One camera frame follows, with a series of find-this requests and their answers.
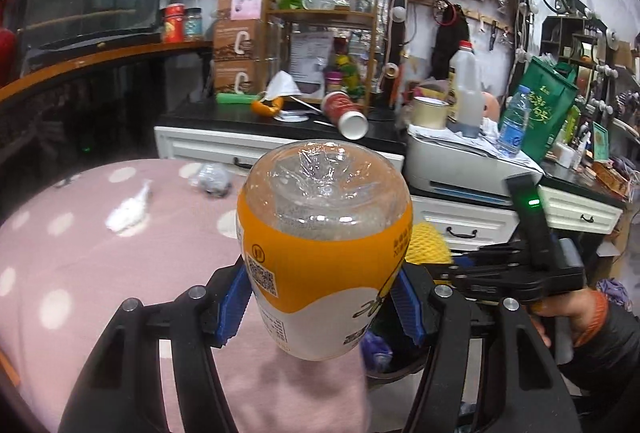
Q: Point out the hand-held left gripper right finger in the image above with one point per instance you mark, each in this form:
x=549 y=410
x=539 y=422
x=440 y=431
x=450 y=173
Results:
x=407 y=308

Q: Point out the crumpled clear plastic wrap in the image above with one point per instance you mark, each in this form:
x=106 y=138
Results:
x=212 y=180

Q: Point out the white printer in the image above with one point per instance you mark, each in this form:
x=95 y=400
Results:
x=465 y=163

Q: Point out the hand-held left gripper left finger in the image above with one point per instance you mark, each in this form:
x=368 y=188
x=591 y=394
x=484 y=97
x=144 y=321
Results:
x=235 y=303

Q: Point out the beige round tin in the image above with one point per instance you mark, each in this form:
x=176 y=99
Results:
x=430 y=113

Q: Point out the purple cloth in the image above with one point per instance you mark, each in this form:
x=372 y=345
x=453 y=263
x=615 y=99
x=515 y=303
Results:
x=612 y=293

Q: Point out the pink dotted tablecloth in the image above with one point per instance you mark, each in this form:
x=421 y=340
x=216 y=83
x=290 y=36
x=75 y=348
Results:
x=100 y=288

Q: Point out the white tissue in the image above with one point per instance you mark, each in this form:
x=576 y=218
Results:
x=127 y=213

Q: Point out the jar with teal lid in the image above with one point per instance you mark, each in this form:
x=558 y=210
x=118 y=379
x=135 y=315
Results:
x=194 y=24

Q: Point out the curved wooden counter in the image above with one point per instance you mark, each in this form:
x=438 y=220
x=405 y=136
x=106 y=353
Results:
x=100 y=63

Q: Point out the orange peel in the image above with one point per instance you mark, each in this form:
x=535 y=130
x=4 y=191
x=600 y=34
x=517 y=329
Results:
x=267 y=107

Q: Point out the yellow foam fruit net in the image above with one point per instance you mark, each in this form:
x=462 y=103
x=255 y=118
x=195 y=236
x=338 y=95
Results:
x=430 y=245

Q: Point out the red tin can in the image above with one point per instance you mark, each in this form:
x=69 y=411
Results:
x=174 y=24

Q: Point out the red glossy vase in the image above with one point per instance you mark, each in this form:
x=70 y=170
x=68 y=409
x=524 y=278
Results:
x=5 y=58

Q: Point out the colourful labelled drink bottle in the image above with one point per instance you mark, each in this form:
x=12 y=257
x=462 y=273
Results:
x=345 y=78

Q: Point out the purple plastic packet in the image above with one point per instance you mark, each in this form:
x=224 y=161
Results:
x=376 y=350

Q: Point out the plastic jug with red cap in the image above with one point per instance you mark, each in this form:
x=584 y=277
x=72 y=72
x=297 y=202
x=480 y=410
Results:
x=465 y=88

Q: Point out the black trash bin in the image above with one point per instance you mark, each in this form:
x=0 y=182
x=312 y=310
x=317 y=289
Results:
x=400 y=365

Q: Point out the printed paper sheet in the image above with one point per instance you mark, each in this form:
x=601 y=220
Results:
x=310 y=58

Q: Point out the doll head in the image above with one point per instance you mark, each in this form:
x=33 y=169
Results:
x=491 y=105

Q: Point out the black wig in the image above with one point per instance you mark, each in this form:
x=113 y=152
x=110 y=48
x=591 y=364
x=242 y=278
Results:
x=450 y=43

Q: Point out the brown carton with pink picture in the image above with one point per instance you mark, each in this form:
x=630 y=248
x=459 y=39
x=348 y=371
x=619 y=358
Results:
x=242 y=3

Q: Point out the red paper cup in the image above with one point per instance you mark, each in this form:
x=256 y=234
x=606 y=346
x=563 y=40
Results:
x=345 y=113

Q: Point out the person's right hand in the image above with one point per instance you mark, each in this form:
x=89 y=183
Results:
x=565 y=305

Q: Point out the white face mask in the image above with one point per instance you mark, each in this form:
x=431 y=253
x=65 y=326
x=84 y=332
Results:
x=282 y=85

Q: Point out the white drawer cabinet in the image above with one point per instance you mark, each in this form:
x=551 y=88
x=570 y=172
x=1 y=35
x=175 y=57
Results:
x=200 y=143

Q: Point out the orange white labelled plastic bottle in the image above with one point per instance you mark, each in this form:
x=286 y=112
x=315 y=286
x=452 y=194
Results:
x=325 y=273

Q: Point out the white round lid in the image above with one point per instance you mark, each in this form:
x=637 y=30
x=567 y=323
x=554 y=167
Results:
x=291 y=116

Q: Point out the wooden shelf rack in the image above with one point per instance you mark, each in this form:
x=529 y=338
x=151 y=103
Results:
x=320 y=15

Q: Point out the wooden box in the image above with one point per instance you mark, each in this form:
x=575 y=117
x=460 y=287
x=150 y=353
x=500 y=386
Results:
x=610 y=178

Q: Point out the green tote bag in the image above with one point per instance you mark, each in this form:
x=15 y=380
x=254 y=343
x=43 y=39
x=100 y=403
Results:
x=545 y=108

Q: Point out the green roll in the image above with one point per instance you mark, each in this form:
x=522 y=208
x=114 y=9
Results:
x=236 y=99

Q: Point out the blue labelled water bottle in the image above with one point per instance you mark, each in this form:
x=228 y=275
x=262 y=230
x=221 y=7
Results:
x=514 y=123

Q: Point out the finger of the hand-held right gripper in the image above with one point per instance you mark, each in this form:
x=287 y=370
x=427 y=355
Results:
x=485 y=260

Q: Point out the clear plastic bowl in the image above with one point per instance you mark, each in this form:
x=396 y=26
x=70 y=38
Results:
x=319 y=3

